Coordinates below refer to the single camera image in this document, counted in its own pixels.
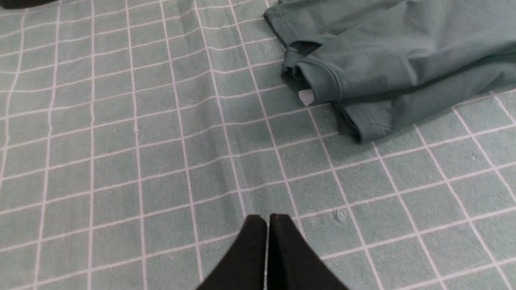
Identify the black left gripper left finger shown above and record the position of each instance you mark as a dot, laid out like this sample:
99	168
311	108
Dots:
243	266

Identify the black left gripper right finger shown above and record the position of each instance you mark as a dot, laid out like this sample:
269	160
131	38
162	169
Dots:
292	264

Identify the green long-sleeve top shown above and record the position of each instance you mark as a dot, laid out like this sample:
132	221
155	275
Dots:
384	65

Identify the green checked tablecloth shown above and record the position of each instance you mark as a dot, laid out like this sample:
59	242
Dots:
136	136

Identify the dark olive crumpled garment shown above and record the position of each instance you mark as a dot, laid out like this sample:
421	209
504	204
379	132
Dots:
22	4

